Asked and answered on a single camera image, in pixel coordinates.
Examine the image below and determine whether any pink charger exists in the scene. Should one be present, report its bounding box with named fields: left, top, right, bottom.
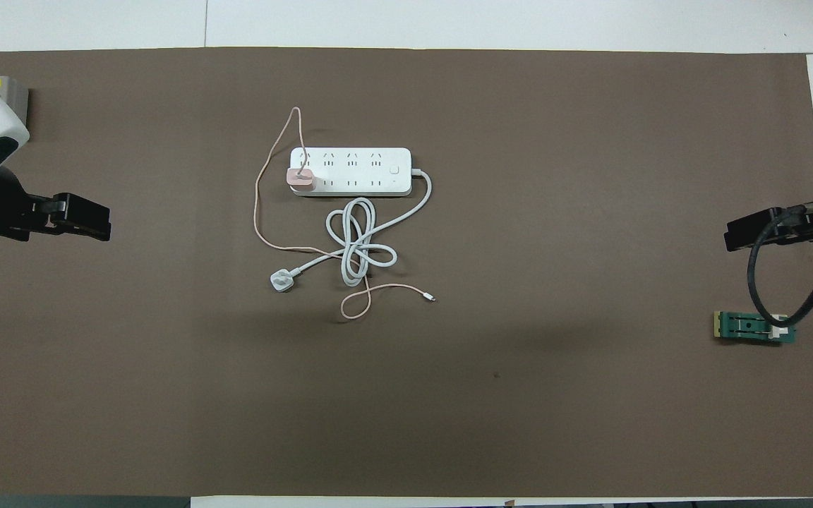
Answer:
left=287, top=167, right=317, bottom=195

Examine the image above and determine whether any white power strip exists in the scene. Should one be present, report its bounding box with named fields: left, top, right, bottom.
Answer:
left=289, top=147, right=413, bottom=197

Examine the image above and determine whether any pink charging cable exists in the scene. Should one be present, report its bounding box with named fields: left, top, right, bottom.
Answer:
left=254, top=107, right=438, bottom=320

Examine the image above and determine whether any grey button control box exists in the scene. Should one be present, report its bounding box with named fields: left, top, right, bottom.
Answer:
left=0, top=76, right=30, bottom=121

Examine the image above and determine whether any brown table mat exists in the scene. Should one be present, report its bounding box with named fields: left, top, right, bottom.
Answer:
left=0, top=47, right=813, bottom=498

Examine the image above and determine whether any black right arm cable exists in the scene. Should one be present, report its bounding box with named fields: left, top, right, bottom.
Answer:
left=749, top=198, right=813, bottom=329

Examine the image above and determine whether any green knife switch block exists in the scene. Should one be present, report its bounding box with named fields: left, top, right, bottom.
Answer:
left=713, top=310, right=797, bottom=346

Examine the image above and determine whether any white power cord with plug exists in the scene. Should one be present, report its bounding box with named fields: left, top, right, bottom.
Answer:
left=268, top=168, right=433, bottom=294

